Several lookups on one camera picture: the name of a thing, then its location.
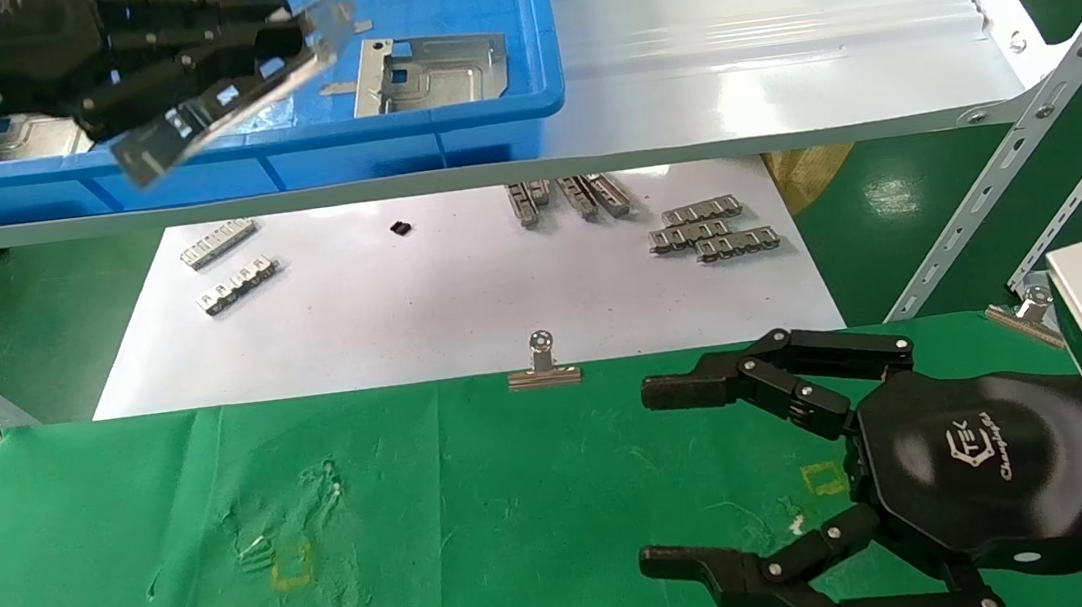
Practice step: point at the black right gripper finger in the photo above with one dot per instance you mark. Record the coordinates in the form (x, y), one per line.
(691, 388)

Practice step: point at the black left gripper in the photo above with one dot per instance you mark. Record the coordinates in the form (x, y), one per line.
(2, 58)

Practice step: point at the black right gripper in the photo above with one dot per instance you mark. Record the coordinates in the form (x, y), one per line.
(981, 468)

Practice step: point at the stamped sheet metal bracket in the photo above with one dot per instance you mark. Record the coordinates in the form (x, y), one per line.
(447, 77)
(181, 130)
(31, 141)

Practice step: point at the green table cloth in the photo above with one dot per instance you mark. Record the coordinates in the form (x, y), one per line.
(542, 504)

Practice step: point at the blue plastic bin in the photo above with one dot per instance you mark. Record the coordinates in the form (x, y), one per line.
(444, 143)

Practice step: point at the yellow brown bag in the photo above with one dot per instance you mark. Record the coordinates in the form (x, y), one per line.
(809, 177)

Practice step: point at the tiny black part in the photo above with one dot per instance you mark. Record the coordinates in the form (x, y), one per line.
(400, 229)

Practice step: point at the white flat sheet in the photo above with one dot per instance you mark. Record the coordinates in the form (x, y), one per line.
(450, 303)

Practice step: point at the white shelf board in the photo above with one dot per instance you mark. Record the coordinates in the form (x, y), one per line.
(778, 67)

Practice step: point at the small notched metal rail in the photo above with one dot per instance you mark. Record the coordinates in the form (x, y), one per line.
(218, 244)
(522, 207)
(238, 286)
(577, 199)
(702, 211)
(540, 193)
(738, 245)
(610, 196)
(685, 236)

